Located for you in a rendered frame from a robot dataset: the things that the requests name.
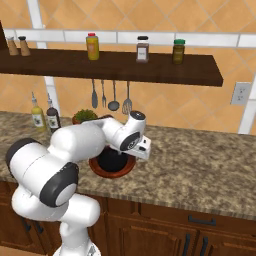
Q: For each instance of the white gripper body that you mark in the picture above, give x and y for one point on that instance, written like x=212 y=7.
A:
x=139 y=154

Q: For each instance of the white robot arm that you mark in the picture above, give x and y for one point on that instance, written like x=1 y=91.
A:
x=73 y=143

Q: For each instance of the red-brown bowl black inside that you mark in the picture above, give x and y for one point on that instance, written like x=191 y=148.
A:
x=100 y=168

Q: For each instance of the small dark brown bowl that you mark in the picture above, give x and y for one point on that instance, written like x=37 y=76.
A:
x=106 y=116

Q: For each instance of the brown wooden cabinet door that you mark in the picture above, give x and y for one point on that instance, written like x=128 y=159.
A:
x=233 y=245
x=13 y=230
x=150 y=236

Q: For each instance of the tan pepper shaker dark top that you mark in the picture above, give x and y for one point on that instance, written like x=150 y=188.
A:
x=24 y=46

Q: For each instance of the hanging grey slotted spatula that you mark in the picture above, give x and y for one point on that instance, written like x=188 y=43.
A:
x=127 y=106

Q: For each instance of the hanging grey ladle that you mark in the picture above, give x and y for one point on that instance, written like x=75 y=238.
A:
x=113 y=104

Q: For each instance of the green potted plant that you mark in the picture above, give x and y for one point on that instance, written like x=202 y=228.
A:
x=85 y=115

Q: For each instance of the hanging grey fork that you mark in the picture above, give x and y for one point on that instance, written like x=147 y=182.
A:
x=103 y=96

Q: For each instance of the dark vinegar bottle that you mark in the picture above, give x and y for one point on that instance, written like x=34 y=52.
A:
x=53 y=118

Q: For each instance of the brown spice jar black lid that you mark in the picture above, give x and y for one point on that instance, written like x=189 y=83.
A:
x=142 y=50

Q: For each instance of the yellow oil bottle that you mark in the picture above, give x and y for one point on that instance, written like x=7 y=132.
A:
x=38 y=116

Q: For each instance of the olive jar green lid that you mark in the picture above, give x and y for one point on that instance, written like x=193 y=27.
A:
x=178 y=52

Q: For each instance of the brown wooden drawer front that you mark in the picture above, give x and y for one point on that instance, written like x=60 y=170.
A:
x=230 y=218

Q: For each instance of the yellow bottle red cap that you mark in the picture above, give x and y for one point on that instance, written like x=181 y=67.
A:
x=92 y=47

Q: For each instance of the tan salt shaker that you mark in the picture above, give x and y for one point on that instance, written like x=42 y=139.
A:
x=12 y=46

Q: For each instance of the dark wooden wall shelf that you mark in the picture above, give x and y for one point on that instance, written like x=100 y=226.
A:
x=116 y=66

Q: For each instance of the white wall outlet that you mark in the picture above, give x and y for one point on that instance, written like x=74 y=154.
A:
x=240 y=93

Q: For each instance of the dark wooden wall cabinet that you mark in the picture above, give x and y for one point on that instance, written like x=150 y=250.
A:
x=2 y=36

